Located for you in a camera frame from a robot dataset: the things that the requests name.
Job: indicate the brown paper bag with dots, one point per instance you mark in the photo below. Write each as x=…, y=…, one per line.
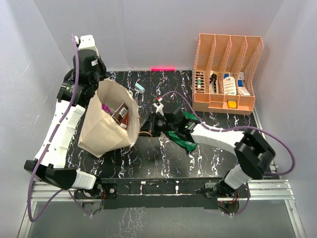
x=100, y=132

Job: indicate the light blue stapler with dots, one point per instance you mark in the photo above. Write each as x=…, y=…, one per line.
x=139, y=88

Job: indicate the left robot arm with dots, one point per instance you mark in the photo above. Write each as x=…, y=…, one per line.
x=78, y=87

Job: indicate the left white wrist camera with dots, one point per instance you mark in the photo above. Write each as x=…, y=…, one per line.
x=86, y=42

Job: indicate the yellow sticky notes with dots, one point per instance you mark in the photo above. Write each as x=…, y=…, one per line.
x=232, y=104

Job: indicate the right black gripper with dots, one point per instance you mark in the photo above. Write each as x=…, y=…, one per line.
x=152, y=117

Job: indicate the orange desk organizer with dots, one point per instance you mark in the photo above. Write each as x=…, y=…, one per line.
x=217, y=57

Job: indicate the pink tape strip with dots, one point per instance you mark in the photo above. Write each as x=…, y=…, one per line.
x=162, y=68

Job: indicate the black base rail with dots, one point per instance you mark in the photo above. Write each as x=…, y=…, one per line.
x=166, y=193

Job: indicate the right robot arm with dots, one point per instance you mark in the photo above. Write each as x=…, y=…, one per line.
x=252, y=151

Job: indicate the red brown snack box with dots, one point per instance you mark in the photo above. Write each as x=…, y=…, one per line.
x=121, y=116

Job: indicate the white labelled bottle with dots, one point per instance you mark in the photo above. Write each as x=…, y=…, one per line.
x=229, y=86

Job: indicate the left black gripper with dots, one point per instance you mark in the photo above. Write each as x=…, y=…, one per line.
x=101, y=64

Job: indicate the purple snack packet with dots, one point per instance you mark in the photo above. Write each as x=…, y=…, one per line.
x=106, y=108

